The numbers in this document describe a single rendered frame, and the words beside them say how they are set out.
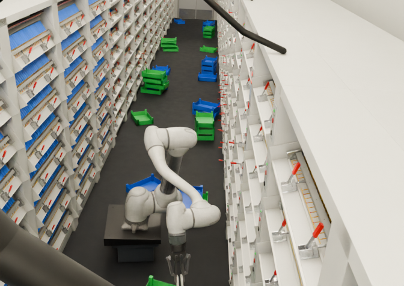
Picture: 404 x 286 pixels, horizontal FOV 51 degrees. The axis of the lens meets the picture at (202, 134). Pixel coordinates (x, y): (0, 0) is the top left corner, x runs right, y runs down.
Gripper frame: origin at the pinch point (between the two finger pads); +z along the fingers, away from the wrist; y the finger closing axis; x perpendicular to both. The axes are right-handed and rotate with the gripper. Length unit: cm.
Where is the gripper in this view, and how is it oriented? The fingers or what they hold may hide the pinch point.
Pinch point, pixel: (179, 282)
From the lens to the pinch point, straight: 230.5
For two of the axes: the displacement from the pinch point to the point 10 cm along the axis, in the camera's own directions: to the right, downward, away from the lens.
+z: 0.5, 10.0, 0.2
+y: -9.7, 0.5, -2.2
